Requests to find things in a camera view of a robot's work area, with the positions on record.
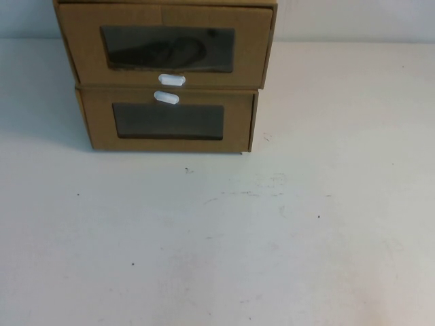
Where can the cardboard shoe box sleeve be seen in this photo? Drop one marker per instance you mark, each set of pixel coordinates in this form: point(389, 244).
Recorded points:
point(276, 3)

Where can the lower cardboard drawer with window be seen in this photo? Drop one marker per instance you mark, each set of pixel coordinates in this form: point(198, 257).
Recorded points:
point(256, 119)

